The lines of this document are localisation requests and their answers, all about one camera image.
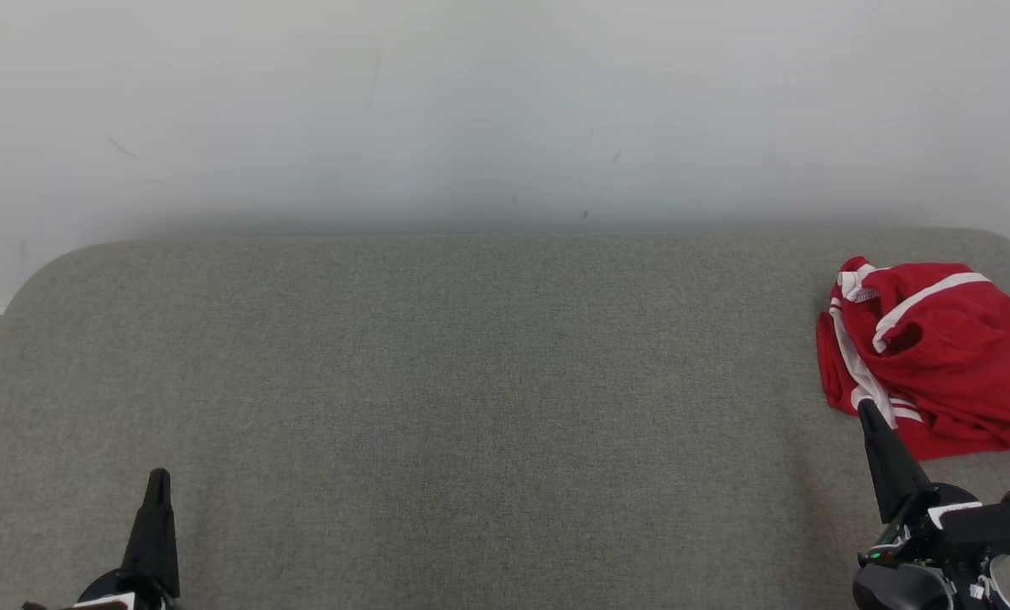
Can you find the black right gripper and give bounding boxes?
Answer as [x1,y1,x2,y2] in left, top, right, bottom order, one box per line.
[852,398,1010,610]

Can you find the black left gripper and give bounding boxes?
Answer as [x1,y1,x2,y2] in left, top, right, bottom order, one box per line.
[20,468,181,610]

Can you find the red basketball jersey number 23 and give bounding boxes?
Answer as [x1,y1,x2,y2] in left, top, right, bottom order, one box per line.
[815,292,1010,463]

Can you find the red shorts with white bands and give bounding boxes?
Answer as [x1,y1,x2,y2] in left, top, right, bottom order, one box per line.
[834,256,1010,452]

